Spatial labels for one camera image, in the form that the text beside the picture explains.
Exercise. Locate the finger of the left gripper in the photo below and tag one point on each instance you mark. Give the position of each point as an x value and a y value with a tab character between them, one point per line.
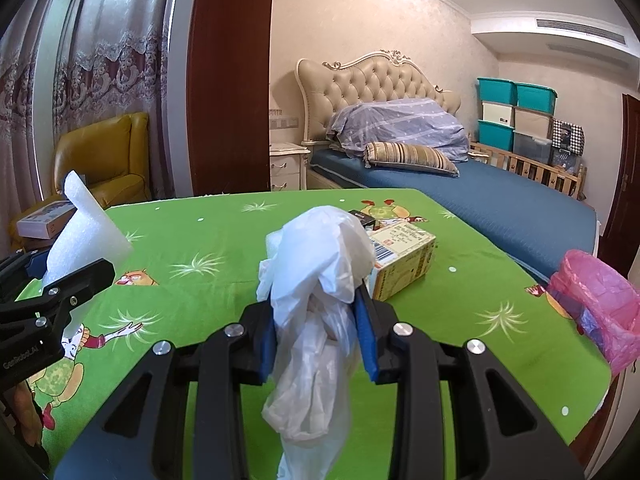
79	287
20	268

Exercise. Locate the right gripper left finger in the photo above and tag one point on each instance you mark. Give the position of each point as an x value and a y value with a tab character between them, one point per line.
265	341

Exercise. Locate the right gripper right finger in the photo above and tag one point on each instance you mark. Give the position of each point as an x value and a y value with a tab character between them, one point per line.
367	327

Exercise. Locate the white foam sheet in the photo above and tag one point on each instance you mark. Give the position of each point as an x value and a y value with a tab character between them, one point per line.
89	235

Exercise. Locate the yellow medicine box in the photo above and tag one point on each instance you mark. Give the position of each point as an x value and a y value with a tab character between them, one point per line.
403	254

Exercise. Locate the white plastic bag bundle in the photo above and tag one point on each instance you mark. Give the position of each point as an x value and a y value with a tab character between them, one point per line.
313	267

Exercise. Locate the small black white packet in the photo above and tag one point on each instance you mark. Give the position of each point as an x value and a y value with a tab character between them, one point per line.
368	223

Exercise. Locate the pink lined trash bin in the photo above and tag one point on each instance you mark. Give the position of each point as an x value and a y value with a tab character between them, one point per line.
602	303

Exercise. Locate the box on armchair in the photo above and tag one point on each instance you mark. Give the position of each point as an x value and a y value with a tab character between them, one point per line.
46	222

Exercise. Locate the yellow leather armchair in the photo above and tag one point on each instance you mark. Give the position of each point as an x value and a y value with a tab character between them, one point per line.
112	156

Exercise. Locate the striped brown pillow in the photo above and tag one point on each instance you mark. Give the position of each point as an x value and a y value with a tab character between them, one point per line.
412	157

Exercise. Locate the white nightstand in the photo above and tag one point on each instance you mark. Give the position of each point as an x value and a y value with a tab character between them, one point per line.
288	166

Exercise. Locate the blue mattress bed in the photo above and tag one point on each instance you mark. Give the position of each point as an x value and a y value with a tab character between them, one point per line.
533	224

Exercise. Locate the lavender striped duvet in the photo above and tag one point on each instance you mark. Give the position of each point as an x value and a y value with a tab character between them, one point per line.
409	121

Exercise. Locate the teal storage bin lower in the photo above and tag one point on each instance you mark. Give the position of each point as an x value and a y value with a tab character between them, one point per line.
495	135

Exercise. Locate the teal storage bin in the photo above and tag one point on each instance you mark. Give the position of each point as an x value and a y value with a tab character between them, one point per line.
535	97
495	135
497	90

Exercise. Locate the beige tufted headboard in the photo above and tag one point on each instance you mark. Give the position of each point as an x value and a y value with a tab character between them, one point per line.
378	76

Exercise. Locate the grey clear storage bin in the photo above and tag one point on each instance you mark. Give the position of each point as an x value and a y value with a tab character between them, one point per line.
532	147

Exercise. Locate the white storage bin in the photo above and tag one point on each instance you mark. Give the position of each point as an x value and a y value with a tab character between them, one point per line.
499	113

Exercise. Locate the beige storage bin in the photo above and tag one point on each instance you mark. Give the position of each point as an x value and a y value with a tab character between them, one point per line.
532	122

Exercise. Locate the teal storage bin top left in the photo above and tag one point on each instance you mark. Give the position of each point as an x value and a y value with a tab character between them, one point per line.
497	90

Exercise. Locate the dark wood room door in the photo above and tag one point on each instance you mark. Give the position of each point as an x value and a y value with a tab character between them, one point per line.
619	243

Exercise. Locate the teal storage bin top right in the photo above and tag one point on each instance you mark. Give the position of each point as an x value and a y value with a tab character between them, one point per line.
535	97

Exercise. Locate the houndstooth bag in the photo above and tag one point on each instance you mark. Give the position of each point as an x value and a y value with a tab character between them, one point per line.
568	137

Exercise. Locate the wooden crib rail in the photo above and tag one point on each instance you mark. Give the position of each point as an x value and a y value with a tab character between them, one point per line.
571	185

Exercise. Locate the dark wood door frame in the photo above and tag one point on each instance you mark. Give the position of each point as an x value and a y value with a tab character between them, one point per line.
227	96

